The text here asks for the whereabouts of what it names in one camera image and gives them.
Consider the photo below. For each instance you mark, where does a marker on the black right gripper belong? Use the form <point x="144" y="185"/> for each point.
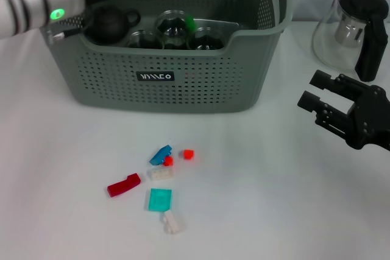
<point x="371" y="120"/>

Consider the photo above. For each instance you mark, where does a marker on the glass teacup black base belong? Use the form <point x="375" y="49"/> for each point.
<point x="143" y="40"/>
<point x="207" y="40"/>
<point x="173" y="27"/>

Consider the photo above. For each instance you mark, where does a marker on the green toy brick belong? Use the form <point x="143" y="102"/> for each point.
<point x="190" y="22"/>

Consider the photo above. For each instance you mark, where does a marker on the dark red long brick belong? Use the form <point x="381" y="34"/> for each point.
<point x="125" y="185"/>

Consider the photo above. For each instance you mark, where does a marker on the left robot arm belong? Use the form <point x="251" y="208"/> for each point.
<point x="33" y="1"/>

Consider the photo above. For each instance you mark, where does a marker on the grey perforated storage basket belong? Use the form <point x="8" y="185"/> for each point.
<point x="198" y="89"/>

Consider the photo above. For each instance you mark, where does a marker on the black clay teapot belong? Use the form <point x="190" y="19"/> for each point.
<point x="109" y="25"/>

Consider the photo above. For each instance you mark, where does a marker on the small red toy brick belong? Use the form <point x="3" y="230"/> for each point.
<point x="168" y="160"/>
<point x="189" y="154"/>

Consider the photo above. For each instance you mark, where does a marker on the blue toy brick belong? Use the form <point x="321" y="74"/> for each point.
<point x="160" y="155"/>

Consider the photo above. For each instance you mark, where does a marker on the white flat toy brick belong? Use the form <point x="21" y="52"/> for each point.
<point x="161" y="174"/>

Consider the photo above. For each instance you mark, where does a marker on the teal square toy plate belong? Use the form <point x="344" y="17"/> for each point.
<point x="160" y="200"/>

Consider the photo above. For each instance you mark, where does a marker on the white studded toy brick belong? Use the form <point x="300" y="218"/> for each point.
<point x="172" y="222"/>

